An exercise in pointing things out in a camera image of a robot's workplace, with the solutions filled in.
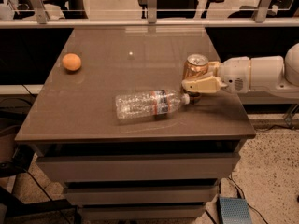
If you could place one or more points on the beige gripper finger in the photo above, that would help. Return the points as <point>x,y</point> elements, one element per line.
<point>203,85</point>
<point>214,67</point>

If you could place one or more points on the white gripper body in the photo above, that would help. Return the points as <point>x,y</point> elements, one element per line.
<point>234,75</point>

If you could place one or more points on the orange soda can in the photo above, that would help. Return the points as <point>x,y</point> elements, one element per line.
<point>196,65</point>

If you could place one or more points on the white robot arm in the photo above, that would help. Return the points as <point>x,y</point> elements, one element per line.
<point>276,75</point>

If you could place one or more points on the clear plastic water bottle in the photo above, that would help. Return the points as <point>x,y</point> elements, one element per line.
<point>149,103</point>

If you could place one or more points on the black office chair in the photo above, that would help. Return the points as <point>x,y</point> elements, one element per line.
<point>176,8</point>

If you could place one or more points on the grey drawer cabinet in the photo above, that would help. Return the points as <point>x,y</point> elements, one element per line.
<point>155,167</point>

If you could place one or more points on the orange fruit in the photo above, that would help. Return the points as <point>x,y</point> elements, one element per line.
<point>71,62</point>

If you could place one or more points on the metal railing post right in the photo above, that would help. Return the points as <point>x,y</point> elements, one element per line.
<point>260,13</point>

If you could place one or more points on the metal railing post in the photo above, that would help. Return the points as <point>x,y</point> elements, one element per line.
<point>152,11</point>
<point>260,13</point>
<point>42,16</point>

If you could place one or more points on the metal railing post middle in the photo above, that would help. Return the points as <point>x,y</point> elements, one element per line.
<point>152,11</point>

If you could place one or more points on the metal railing post left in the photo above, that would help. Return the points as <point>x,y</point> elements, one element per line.
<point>42,16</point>

